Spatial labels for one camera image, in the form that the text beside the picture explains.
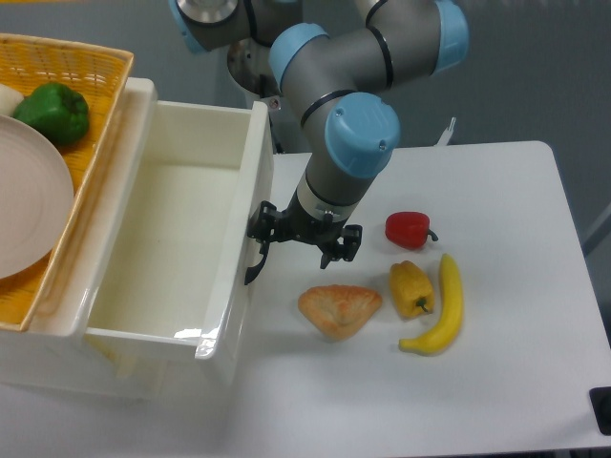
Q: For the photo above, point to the yellow banana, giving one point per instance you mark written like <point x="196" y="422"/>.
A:
<point x="442" y="335"/>

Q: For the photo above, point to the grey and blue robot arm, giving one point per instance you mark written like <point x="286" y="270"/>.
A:
<point x="333" y="87"/>

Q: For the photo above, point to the red bell pepper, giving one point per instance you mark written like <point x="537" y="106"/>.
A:
<point x="409" y="230"/>

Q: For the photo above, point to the white metal base frame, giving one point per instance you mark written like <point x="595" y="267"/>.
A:
<point x="447" y="134"/>

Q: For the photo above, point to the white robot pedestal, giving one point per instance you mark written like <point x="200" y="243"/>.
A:
<point x="247" y="64"/>

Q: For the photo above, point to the beige round plate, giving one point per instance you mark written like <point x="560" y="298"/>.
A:
<point x="37" y="196"/>

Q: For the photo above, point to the yellow bell pepper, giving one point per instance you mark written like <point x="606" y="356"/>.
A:
<point x="411" y="290"/>

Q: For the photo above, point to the white round vegetable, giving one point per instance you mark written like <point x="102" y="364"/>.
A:
<point x="9" y="100"/>

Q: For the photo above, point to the triangular baked pastry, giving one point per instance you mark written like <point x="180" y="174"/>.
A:
<point x="339" y="311"/>

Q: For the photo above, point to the white drawer cabinet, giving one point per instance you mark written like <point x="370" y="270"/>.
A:
<point x="61" y="350"/>

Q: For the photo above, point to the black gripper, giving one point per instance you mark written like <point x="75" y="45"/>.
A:
<point x="268" y="224"/>

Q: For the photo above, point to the black corner device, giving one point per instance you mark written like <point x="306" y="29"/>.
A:
<point x="600" y="398"/>

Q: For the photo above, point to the green bell pepper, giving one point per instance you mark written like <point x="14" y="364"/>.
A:
<point x="57" y="112"/>

